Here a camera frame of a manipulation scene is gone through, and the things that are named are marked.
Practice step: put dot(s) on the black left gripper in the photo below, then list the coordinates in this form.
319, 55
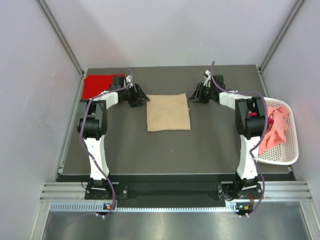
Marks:
138, 97

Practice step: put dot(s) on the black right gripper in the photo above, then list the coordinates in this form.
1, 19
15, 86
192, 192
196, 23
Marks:
198, 95

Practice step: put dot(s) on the beige t shirt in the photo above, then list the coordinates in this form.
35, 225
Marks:
167, 113

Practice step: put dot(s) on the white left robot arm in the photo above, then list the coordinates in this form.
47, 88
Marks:
92, 125

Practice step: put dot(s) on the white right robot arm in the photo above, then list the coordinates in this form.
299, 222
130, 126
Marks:
246, 175

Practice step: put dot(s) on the folded red t shirt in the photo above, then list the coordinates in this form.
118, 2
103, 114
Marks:
95, 84

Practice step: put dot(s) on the crimson t shirt in basket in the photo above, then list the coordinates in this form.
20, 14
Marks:
270, 120

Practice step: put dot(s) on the pink t shirt in basket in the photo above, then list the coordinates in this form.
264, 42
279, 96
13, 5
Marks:
276, 134

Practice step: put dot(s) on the white plastic laundry basket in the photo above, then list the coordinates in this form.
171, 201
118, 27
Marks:
285, 153

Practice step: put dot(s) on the aluminium corner post right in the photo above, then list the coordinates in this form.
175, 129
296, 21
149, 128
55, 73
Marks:
297, 6

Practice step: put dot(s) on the aluminium corner post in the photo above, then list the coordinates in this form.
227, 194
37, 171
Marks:
297, 6
59, 34

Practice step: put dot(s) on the aluminium frame rail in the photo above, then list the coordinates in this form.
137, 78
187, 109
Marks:
274, 191

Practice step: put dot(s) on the aluminium corner post left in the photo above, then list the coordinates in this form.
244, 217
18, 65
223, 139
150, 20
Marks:
59, 34

